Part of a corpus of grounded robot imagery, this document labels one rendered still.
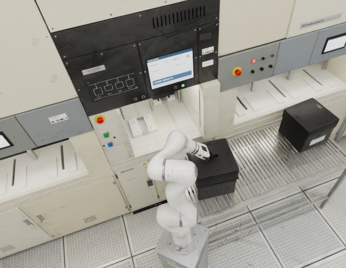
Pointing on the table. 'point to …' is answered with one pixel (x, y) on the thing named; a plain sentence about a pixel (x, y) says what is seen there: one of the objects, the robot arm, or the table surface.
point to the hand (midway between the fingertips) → (211, 155)
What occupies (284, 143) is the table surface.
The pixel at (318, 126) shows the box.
